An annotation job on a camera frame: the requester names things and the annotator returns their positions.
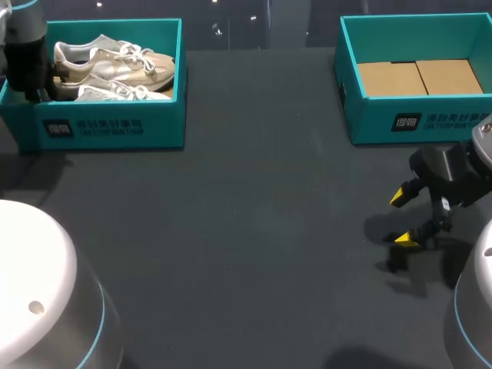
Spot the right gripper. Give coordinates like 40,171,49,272
388,139,492,248

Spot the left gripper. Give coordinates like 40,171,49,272
5,35,59,103

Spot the beige and white shoe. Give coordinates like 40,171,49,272
52,34,178,94
48,74,173,102

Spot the teal box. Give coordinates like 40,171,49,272
333,12,492,146
0,18,188,154

